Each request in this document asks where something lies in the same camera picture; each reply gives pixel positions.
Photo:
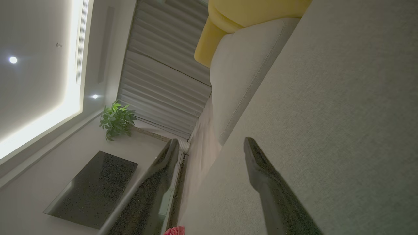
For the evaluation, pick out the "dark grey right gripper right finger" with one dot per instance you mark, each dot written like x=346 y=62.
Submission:
x=277 y=202

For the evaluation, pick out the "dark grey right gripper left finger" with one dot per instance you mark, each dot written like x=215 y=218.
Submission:
x=147 y=195

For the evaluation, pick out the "red mesh jersey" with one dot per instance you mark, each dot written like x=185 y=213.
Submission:
x=175 y=231

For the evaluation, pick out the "black flat television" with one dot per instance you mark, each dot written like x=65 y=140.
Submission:
x=94 y=189

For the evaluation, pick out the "white ribbed plant pot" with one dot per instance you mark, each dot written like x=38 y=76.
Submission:
x=184 y=146

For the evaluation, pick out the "green leafy potted plant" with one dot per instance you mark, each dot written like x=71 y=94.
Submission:
x=116 y=119

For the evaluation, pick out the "large grey sofa ottoman cushion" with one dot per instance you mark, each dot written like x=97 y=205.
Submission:
x=343 y=114

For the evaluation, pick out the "round ceiling spotlight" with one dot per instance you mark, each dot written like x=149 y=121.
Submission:
x=13 y=60
x=95 y=96

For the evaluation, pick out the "grey pleated curtain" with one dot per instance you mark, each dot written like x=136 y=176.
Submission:
x=163 y=65

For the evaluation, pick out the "grey sofa seat cushion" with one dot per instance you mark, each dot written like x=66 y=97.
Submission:
x=245 y=71

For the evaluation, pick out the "glowing ceiling cove light strip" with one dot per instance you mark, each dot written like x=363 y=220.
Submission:
x=72 y=65

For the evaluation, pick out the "white slotted ceiling air vent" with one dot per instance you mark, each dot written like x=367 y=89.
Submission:
x=81 y=42

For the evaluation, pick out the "large yellow sofa back cushion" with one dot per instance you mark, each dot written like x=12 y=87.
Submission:
x=248 y=11

